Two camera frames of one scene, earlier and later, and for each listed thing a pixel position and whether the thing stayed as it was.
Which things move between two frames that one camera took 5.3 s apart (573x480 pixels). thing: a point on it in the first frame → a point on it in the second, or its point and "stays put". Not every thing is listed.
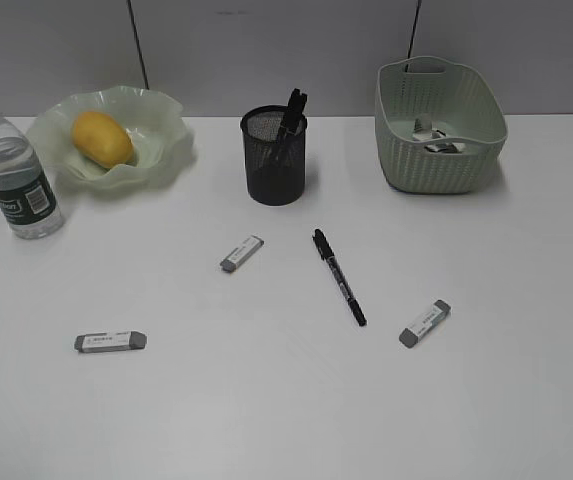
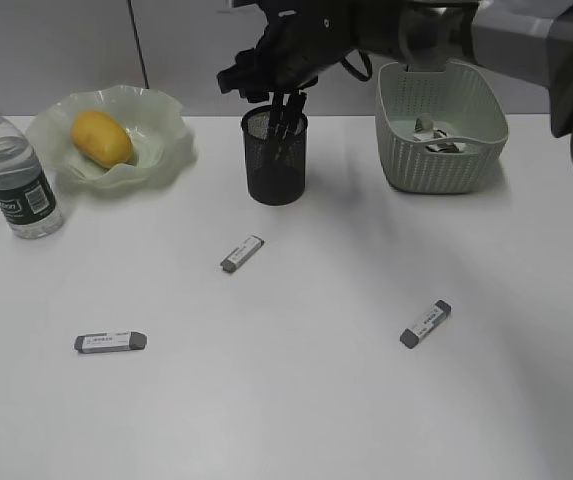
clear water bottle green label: [12, 171] stays put
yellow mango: [102, 139] stays put
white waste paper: [423, 130] stays put
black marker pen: [328, 255] → [279, 125]
